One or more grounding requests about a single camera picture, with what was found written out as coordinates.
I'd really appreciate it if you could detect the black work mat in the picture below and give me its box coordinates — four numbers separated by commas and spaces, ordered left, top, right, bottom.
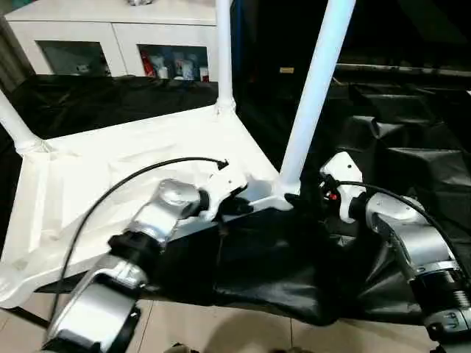
0, 71, 471, 327

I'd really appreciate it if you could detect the white glass-door cabinet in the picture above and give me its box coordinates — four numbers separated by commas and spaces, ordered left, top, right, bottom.
3, 0, 222, 80

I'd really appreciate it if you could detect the black metal stand strut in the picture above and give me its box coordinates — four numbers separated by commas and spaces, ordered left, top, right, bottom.
7, 304, 51, 330

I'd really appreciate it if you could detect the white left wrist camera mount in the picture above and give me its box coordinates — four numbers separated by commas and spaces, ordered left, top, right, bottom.
205, 161, 251, 221

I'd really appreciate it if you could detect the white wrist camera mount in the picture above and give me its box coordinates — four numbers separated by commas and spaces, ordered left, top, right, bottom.
205, 161, 251, 221
319, 151, 367, 224

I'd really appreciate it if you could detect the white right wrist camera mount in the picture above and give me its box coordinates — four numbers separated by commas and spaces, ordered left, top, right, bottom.
319, 151, 367, 224

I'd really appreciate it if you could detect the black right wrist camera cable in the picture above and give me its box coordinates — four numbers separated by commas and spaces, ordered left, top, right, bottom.
327, 179, 471, 280

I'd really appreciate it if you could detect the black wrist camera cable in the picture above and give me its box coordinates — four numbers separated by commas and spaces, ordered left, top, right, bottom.
327, 179, 471, 280
49, 157, 230, 324

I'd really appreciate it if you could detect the black left wrist camera cable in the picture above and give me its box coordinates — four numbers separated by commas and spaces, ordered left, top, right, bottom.
49, 157, 230, 324

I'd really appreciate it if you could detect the dark metal rail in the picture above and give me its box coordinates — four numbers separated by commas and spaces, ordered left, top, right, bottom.
336, 63, 471, 80

